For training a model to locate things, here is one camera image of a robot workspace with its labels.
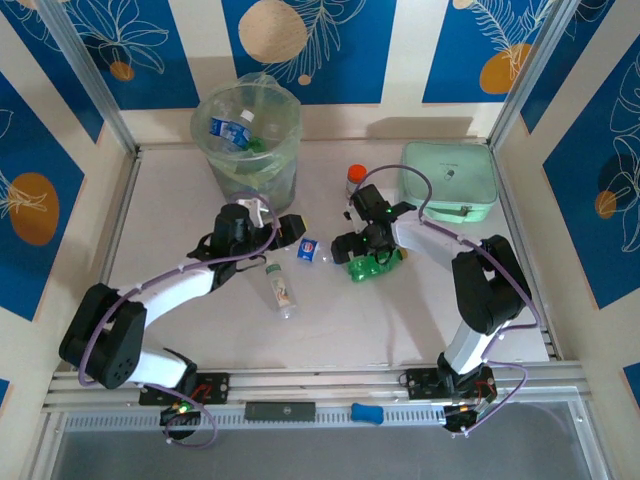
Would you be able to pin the tea bottle cream label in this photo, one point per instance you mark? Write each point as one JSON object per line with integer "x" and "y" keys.
{"x": 281, "y": 292}

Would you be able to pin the clear bottle blue label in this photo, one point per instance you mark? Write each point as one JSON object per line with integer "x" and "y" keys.
{"x": 230, "y": 131}

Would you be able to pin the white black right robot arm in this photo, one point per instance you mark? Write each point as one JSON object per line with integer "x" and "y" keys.
{"x": 430, "y": 245}

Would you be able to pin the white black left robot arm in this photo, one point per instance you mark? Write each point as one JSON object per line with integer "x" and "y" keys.
{"x": 170, "y": 295}

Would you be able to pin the clear plastic waste bin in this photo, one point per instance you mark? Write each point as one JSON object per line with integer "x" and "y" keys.
{"x": 280, "y": 190}

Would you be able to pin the orange capped pill bottle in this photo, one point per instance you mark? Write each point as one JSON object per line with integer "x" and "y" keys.
{"x": 356, "y": 175}

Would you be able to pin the mint green zip pouch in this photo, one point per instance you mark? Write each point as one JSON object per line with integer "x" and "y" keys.
{"x": 465, "y": 190}

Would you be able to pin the blue bone shaped object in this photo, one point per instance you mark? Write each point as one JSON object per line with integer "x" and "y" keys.
{"x": 367, "y": 412}

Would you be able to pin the black flat device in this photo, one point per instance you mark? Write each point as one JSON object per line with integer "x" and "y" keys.
{"x": 280, "y": 410}

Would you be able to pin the left base circuit board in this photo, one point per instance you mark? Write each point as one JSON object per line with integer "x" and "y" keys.
{"x": 180, "y": 409}

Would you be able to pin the base circuit board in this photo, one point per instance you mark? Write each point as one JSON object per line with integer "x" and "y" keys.
{"x": 465, "y": 412}
{"x": 180, "y": 409}

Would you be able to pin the right base circuit board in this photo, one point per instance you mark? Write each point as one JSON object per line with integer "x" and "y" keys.
{"x": 465, "y": 412}

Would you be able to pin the aluminium side rail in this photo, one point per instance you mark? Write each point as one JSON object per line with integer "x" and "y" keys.
{"x": 122, "y": 200}
{"x": 512, "y": 200}

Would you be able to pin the aluminium front rail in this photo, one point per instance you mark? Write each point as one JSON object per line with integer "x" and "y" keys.
{"x": 320, "y": 382}

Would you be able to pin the aluminium frame post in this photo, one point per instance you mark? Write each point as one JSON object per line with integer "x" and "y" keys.
{"x": 533, "y": 65}
{"x": 84, "y": 65}

